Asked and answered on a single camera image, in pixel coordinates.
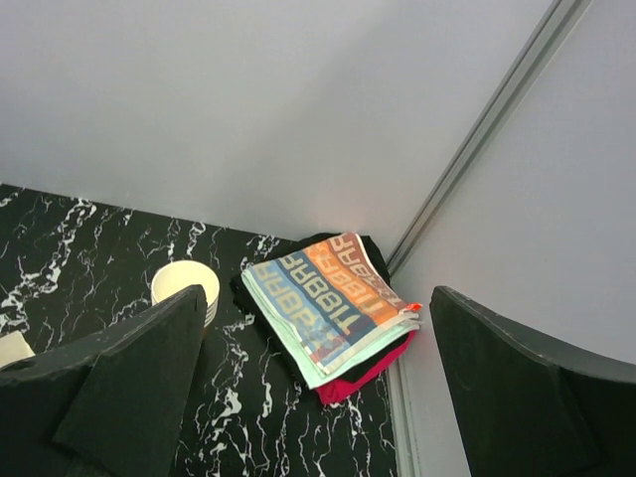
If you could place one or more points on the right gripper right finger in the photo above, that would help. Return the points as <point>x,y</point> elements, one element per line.
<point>527,403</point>

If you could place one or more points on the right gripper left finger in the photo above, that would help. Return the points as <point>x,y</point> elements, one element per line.
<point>108,404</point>

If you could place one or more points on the brown paper takeout bag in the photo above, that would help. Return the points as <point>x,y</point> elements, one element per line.
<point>14,348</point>

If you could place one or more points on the aluminium frame rail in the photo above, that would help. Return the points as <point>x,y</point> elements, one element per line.
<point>405,441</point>

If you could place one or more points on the right aluminium corner post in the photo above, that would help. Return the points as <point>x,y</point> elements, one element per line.
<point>553,28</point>

